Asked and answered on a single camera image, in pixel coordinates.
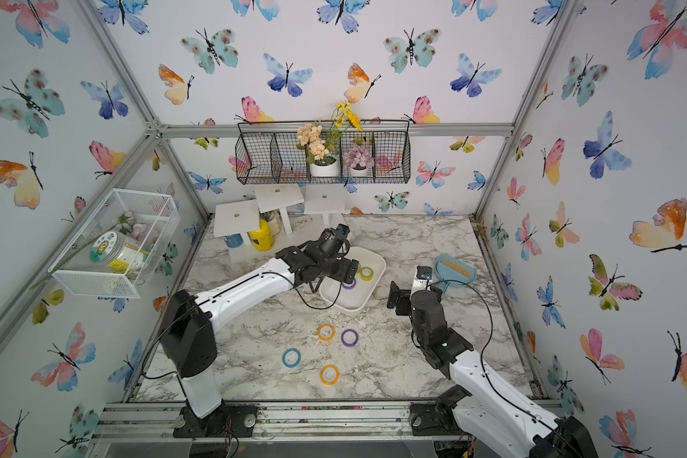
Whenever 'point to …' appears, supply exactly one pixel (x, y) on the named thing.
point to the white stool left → (237, 218)
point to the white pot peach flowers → (322, 162)
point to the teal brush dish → (452, 270)
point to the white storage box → (357, 299)
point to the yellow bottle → (263, 237)
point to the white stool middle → (279, 196)
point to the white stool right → (324, 198)
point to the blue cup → (234, 240)
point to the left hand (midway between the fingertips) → (348, 261)
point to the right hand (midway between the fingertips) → (411, 280)
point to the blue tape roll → (298, 361)
